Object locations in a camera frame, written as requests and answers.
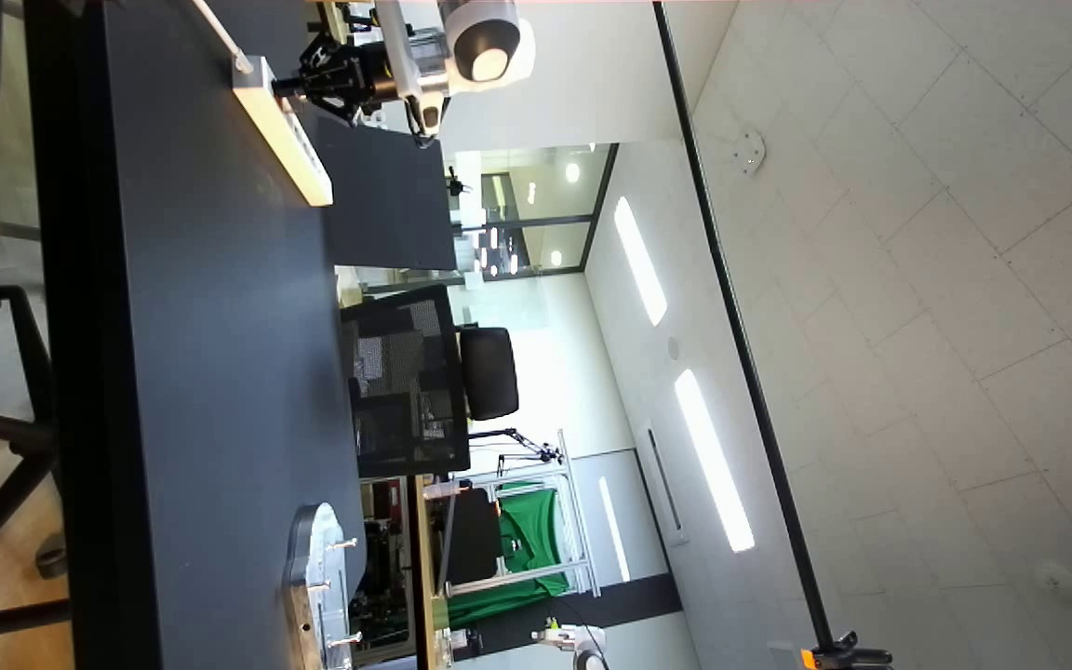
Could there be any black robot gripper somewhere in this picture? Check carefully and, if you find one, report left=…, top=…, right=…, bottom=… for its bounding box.
left=299, top=34, right=387, bottom=116

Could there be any white power strip adapter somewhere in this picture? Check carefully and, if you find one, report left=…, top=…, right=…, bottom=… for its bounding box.
left=229, top=56, right=334, bottom=208

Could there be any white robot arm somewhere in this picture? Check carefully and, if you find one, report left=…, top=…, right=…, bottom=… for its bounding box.
left=285, top=0, right=531, bottom=137

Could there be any dark partition panel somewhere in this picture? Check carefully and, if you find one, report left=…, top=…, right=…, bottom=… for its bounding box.
left=318, top=121, right=453, bottom=274

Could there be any black computer monitor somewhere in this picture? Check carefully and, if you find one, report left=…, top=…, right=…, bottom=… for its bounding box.
left=339, top=286, right=469, bottom=476

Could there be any green screen backdrop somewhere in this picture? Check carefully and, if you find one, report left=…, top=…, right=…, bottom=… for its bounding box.
left=448, top=489, right=569, bottom=630

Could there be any white power strip cable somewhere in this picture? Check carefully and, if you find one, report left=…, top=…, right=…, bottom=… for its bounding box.
left=187, top=0, right=251, bottom=73

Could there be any black table leg frame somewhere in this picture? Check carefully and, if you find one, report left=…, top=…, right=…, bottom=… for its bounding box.
left=0, top=282, right=73, bottom=649

